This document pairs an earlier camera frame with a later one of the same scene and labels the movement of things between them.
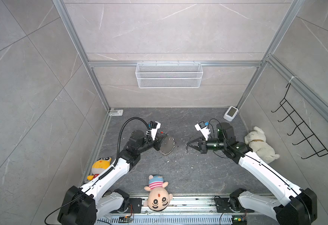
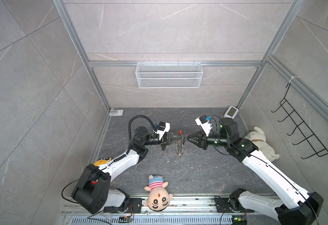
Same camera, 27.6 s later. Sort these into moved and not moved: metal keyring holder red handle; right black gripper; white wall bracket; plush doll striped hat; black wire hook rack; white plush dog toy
Moved: right black gripper; metal keyring holder red handle
Not moved: black wire hook rack; white wall bracket; plush doll striped hat; white plush dog toy
